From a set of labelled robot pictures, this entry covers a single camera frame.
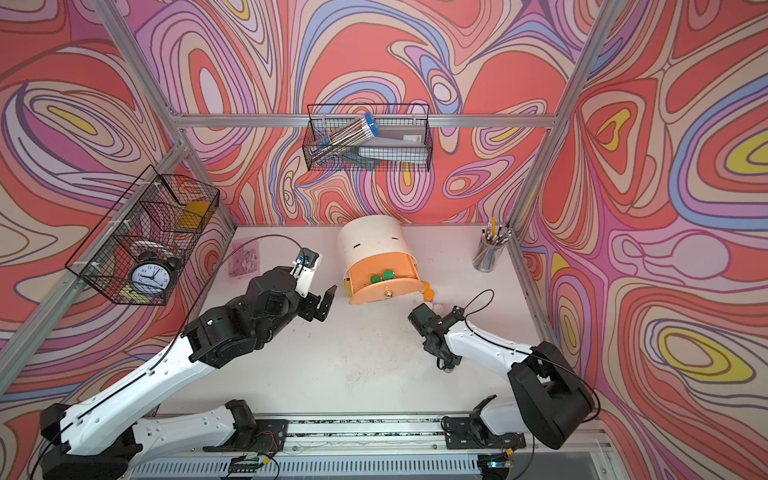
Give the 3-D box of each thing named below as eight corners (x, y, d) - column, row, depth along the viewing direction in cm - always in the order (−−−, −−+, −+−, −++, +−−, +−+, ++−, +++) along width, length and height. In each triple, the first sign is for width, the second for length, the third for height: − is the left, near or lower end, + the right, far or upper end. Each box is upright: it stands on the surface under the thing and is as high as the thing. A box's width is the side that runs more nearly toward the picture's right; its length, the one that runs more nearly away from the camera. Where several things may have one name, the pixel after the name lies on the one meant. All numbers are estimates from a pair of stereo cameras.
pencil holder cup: (467, 263, 109) (477, 233, 97) (482, 247, 114) (493, 217, 102) (487, 275, 106) (500, 246, 93) (501, 259, 111) (516, 228, 98)
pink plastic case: (231, 280, 107) (228, 276, 105) (233, 246, 118) (231, 242, 116) (259, 274, 109) (257, 269, 107) (259, 241, 119) (257, 237, 117)
